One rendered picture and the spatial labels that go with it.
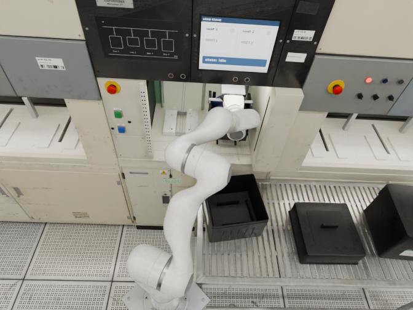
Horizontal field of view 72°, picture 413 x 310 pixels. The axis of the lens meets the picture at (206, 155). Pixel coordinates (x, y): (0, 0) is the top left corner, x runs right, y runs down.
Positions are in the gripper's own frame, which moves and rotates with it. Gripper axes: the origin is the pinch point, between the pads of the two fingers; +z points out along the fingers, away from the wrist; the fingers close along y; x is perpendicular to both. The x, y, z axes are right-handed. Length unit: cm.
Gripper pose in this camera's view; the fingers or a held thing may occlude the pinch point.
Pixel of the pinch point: (232, 91)
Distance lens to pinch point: 151.4
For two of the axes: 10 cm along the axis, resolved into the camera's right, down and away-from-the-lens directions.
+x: 0.7, -6.6, -7.5
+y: 10.0, 0.5, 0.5
